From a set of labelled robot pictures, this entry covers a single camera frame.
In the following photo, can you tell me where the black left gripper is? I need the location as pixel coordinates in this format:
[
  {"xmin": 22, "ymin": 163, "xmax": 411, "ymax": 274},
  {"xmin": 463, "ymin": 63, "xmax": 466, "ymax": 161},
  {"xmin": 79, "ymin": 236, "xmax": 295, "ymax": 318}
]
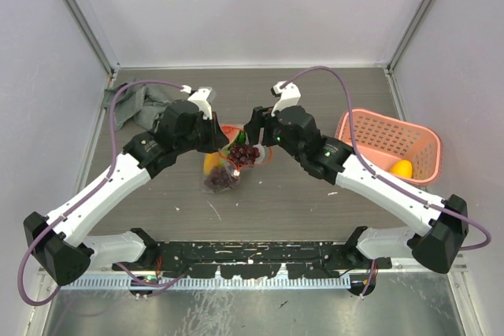
[{"xmin": 176, "ymin": 110, "xmax": 228, "ymax": 155}]

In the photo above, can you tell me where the green custard apple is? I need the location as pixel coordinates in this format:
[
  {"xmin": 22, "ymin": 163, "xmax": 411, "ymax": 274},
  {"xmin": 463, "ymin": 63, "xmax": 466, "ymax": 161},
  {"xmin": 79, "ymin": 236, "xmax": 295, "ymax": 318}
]
[{"xmin": 234, "ymin": 131, "xmax": 247, "ymax": 145}]

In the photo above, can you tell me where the watermelon slice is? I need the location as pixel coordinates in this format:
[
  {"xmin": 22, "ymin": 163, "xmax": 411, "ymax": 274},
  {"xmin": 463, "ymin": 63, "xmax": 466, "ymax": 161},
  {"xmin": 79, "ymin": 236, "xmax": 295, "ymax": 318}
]
[{"xmin": 220, "ymin": 125, "xmax": 243, "ymax": 143}]

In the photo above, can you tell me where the orange mango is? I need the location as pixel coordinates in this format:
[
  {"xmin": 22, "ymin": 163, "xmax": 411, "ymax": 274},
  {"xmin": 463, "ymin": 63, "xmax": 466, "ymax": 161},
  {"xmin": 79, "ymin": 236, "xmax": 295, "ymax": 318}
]
[
  {"xmin": 389, "ymin": 160, "xmax": 413, "ymax": 179},
  {"xmin": 203, "ymin": 152, "xmax": 221, "ymax": 175}
]

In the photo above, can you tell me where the clear zip top bag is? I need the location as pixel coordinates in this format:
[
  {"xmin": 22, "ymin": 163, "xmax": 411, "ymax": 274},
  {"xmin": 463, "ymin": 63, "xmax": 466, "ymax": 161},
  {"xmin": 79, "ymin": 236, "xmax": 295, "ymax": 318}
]
[{"xmin": 202, "ymin": 124, "xmax": 272, "ymax": 194}]

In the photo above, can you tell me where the dark red grape bunch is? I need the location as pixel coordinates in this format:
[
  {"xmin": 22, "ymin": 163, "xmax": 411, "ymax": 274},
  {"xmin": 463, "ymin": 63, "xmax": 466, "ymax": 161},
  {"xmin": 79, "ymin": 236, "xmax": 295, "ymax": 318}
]
[{"xmin": 204, "ymin": 166, "xmax": 239, "ymax": 193}]

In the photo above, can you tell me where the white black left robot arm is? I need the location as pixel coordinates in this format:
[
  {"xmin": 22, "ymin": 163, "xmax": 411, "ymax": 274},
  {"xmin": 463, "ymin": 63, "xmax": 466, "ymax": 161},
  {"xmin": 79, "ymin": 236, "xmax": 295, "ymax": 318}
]
[{"xmin": 24, "ymin": 100, "xmax": 228, "ymax": 286}]

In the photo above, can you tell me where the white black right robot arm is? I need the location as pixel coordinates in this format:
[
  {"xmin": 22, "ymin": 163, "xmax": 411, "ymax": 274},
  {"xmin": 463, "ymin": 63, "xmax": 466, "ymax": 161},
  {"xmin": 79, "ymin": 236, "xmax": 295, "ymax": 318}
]
[{"xmin": 245, "ymin": 105, "xmax": 469, "ymax": 274}]

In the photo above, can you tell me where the green crumpled cloth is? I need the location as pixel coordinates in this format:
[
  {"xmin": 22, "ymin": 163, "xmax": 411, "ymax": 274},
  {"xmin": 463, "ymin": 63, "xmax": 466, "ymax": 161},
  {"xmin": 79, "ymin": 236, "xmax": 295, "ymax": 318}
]
[{"xmin": 109, "ymin": 83, "xmax": 173, "ymax": 131}]

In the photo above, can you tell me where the pink plastic basket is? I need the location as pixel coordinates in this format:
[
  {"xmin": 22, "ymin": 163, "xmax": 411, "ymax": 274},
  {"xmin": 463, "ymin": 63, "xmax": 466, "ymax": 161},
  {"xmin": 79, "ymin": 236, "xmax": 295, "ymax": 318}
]
[{"xmin": 335, "ymin": 108, "xmax": 443, "ymax": 186}]

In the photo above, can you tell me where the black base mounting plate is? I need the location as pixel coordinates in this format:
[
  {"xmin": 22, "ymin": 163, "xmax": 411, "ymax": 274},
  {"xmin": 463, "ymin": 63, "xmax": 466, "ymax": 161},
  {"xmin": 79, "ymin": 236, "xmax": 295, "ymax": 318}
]
[{"xmin": 124, "ymin": 242, "xmax": 372, "ymax": 279}]

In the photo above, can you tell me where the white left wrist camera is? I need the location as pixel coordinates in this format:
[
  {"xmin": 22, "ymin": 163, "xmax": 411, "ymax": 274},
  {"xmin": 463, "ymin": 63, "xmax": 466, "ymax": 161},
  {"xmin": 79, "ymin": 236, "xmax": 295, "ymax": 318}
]
[{"xmin": 187, "ymin": 87, "xmax": 216, "ymax": 120}]

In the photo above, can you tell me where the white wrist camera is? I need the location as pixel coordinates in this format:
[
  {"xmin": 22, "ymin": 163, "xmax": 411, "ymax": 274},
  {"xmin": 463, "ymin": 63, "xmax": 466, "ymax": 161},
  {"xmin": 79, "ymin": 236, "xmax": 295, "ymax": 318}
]
[
  {"xmin": 271, "ymin": 81, "xmax": 301, "ymax": 116},
  {"xmin": 187, "ymin": 87, "xmax": 216, "ymax": 120}
]

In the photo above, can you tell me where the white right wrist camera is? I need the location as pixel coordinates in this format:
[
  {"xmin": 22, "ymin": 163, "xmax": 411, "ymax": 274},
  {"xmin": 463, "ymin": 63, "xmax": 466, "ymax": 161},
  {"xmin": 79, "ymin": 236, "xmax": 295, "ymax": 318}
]
[{"xmin": 271, "ymin": 81, "xmax": 301, "ymax": 116}]

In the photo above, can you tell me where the white slotted cable duct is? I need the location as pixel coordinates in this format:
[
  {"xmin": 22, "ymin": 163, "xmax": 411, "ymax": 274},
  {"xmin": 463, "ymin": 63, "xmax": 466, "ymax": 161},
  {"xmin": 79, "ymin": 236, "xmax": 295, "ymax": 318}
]
[{"xmin": 61, "ymin": 272, "xmax": 351, "ymax": 290}]

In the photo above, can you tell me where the aluminium front rail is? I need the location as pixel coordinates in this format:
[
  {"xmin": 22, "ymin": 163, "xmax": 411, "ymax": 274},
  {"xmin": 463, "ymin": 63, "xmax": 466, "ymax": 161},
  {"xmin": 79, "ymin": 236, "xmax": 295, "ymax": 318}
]
[{"xmin": 37, "ymin": 239, "xmax": 469, "ymax": 276}]

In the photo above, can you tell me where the aluminium left frame post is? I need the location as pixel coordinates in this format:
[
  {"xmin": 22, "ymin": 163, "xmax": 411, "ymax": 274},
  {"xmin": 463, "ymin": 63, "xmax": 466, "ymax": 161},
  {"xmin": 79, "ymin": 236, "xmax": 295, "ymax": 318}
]
[{"xmin": 62, "ymin": 0, "xmax": 120, "ymax": 76}]

